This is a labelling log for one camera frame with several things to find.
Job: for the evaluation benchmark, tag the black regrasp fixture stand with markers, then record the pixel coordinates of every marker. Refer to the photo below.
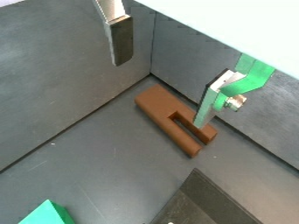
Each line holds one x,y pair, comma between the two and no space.
201,203

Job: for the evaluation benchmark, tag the green shape-sorter block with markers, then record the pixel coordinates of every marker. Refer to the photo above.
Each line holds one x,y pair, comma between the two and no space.
48,213

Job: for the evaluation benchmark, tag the brown slotted square-circle object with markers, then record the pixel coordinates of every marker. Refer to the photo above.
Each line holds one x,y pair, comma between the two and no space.
167,110

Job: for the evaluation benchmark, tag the gripper silver green-taped right finger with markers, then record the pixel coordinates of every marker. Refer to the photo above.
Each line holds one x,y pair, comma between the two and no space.
224,91

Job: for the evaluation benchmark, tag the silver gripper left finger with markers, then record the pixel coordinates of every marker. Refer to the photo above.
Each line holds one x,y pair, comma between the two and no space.
119,29

